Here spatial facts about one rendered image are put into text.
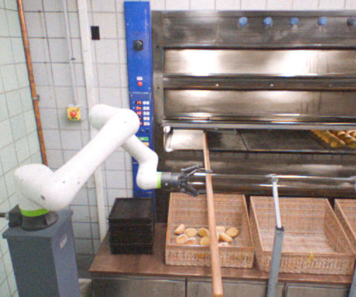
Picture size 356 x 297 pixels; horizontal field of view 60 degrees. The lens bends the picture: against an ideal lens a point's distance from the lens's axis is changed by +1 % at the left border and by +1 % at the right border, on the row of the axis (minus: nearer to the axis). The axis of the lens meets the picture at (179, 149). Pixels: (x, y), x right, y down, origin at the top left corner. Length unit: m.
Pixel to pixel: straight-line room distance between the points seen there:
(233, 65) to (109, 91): 0.85
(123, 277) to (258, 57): 1.64
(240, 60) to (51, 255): 1.54
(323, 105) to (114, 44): 1.42
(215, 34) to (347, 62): 0.85
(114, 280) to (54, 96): 1.28
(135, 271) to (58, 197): 1.01
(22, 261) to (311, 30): 1.99
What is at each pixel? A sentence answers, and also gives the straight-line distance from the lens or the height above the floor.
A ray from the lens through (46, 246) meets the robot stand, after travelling 1.39.
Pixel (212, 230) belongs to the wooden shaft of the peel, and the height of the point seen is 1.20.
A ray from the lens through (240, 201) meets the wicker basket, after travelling 2.35.
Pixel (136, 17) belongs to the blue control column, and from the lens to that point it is 2.07.
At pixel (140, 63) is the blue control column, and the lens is 2.06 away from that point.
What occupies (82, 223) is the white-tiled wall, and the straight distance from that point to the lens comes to 2.62.
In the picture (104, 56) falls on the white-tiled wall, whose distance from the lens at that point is 2.14.
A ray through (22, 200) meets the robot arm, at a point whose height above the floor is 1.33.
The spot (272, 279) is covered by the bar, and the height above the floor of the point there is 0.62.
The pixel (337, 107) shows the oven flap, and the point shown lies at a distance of 2.29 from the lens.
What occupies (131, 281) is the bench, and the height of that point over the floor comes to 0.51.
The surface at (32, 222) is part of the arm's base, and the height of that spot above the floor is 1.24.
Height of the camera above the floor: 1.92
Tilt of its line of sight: 19 degrees down
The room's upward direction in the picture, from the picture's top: straight up
